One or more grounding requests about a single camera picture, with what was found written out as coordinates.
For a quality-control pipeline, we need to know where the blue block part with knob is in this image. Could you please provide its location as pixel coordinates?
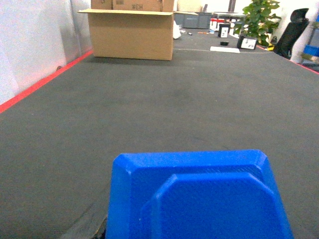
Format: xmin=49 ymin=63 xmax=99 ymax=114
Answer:
xmin=106 ymin=150 xmax=293 ymax=239

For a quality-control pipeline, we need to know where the white paper sheet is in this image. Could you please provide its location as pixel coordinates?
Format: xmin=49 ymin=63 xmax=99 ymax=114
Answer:
xmin=210 ymin=46 xmax=240 ymax=53

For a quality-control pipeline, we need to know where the large cardboard box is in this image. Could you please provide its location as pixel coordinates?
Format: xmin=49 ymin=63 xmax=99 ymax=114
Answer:
xmin=79 ymin=0 xmax=174 ymax=61

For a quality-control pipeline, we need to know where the small black object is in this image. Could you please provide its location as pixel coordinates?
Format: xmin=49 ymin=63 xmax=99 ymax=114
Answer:
xmin=220 ymin=41 xmax=229 ymax=46

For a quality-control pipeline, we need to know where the grey table mat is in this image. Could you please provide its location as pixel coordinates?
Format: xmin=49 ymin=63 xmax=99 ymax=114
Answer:
xmin=0 ymin=47 xmax=319 ymax=239

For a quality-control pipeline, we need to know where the black white device box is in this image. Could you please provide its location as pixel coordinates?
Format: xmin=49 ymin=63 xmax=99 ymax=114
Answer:
xmin=237 ymin=35 xmax=258 ymax=50
xmin=218 ymin=23 xmax=230 ymax=38

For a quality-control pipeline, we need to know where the green potted plant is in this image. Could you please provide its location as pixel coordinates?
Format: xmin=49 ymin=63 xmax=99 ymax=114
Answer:
xmin=234 ymin=0 xmax=281 ymax=47

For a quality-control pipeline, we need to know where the black office chair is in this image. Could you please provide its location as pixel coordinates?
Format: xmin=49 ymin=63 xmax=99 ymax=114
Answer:
xmin=273 ymin=8 xmax=309 ymax=60

